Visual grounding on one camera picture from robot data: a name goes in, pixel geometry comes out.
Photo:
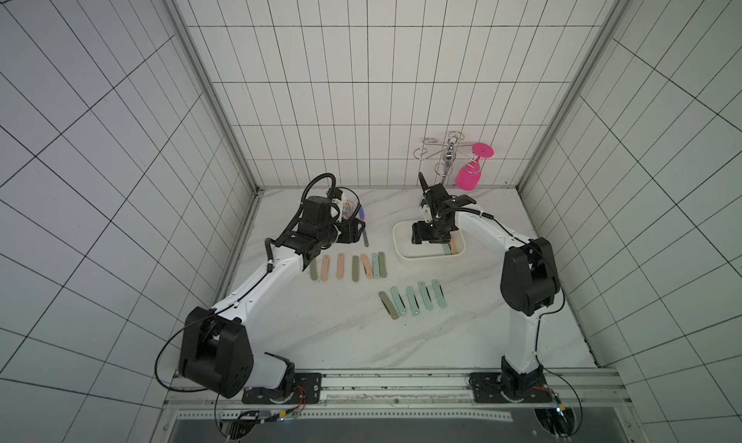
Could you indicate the pink wine glass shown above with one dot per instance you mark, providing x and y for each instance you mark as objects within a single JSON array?
[{"x": 469, "y": 176}]

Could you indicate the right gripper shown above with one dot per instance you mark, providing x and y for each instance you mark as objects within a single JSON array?
[{"x": 429, "y": 231}]

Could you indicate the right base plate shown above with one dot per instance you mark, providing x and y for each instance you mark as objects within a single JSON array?
[{"x": 503, "y": 388}]

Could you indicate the white plastic storage box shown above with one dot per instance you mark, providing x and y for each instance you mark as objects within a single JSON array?
[{"x": 407, "y": 251}]

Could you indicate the iridescent butter knife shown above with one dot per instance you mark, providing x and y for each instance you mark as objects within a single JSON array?
[{"x": 364, "y": 232}]

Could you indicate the chrome glass holder stand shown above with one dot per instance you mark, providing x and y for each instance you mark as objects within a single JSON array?
[{"x": 444, "y": 151}]

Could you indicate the mint folding fruit knife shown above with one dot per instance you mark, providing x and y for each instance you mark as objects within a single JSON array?
[{"x": 439, "y": 294}]

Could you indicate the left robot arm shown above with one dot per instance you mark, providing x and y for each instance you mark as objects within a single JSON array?
[{"x": 215, "y": 351}]

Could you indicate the olive folding fruit knife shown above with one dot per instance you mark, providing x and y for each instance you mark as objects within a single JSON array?
[{"x": 382, "y": 265}]

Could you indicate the pink folding fruit knife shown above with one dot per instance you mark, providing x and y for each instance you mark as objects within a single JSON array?
[{"x": 367, "y": 266}]

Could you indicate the left base plate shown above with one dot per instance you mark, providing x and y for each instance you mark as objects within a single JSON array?
[{"x": 295, "y": 388}]

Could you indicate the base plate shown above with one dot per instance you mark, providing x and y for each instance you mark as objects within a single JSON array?
[
  {"x": 503, "y": 388},
  {"x": 295, "y": 388}
]

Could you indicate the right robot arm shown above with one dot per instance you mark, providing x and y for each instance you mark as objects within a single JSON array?
[{"x": 528, "y": 282}]

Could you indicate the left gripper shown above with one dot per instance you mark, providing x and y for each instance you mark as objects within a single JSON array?
[{"x": 351, "y": 233}]

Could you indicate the aluminium mounting rail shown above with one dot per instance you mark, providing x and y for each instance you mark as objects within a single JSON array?
[{"x": 409, "y": 394}]

